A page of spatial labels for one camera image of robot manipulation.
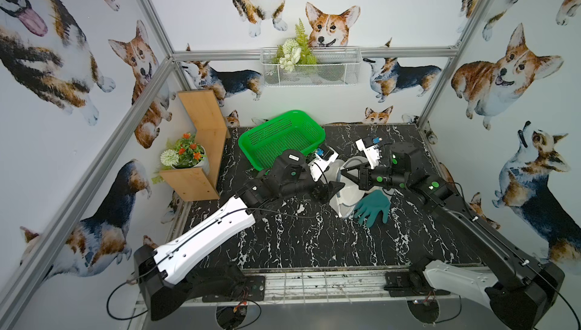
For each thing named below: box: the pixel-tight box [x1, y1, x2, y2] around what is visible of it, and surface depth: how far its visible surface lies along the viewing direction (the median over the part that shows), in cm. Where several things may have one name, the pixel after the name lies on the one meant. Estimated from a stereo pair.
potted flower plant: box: [151, 132, 208, 184], surface depth 85 cm
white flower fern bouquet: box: [272, 18, 317, 73], surface depth 82 cm
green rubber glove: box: [354, 189, 391, 228], surface depth 92 cm
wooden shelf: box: [159, 89, 227, 203], surface depth 101 cm
